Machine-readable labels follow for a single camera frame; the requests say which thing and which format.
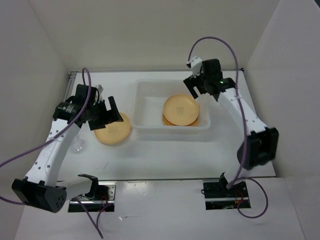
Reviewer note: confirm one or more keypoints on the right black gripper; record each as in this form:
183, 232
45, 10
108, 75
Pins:
191, 82

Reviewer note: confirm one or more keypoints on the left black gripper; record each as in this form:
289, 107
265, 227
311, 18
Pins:
109, 116

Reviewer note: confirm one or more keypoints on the tan round plate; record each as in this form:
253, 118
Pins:
115, 132
181, 104

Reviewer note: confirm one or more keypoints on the square woven bamboo tray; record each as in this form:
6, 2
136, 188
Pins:
182, 120

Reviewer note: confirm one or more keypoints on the clear plastic cup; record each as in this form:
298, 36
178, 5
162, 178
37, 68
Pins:
77, 144

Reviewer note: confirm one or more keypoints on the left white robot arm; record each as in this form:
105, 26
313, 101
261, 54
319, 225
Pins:
39, 187

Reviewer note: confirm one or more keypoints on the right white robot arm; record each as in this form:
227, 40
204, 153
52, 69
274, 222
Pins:
260, 141

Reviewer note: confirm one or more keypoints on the translucent plastic bin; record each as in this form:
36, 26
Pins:
146, 118

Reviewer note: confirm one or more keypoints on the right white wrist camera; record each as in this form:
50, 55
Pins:
195, 65

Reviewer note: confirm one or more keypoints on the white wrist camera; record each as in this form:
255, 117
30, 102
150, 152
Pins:
100, 91
195, 65

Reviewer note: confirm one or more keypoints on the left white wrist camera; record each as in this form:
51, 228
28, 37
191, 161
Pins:
100, 91

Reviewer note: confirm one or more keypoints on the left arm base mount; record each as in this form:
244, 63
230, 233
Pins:
103, 200

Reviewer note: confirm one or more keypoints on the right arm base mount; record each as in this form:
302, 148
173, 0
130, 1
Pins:
216, 198

